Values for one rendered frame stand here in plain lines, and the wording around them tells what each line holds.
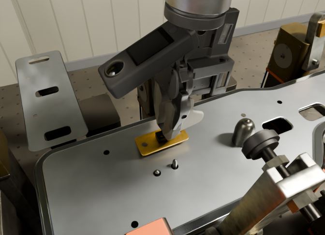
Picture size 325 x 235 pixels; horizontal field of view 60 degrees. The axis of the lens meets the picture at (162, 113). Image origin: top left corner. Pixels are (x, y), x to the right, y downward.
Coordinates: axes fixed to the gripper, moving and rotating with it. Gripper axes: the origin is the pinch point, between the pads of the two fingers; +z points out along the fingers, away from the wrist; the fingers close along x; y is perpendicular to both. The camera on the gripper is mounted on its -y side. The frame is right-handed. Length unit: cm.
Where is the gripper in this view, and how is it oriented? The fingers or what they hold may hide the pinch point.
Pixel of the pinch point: (162, 130)
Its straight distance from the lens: 45.0
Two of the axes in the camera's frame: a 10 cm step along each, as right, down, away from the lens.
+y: 9.1, -2.2, 3.6
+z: -0.9, 7.3, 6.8
